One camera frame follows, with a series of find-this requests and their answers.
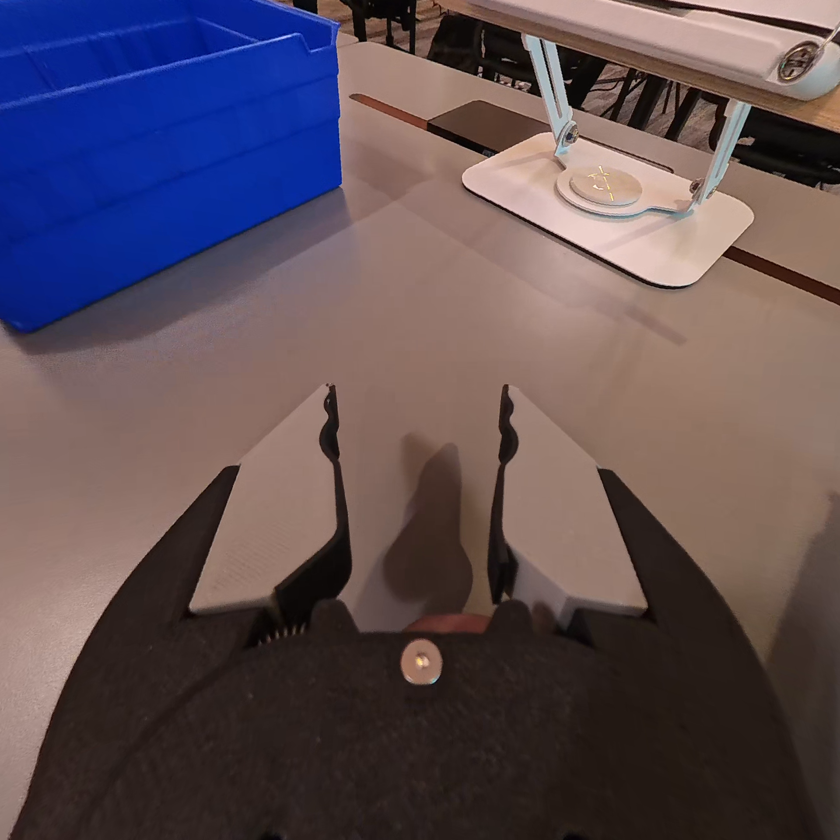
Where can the blue plastic bin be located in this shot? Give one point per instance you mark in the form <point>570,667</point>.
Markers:
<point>164,164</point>

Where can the instruction sheet on stand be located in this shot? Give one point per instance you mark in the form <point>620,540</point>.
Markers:
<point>623,229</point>

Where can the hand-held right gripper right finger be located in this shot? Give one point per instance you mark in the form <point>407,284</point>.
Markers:
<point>564,525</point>

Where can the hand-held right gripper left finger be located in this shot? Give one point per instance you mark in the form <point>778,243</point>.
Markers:
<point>275,525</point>

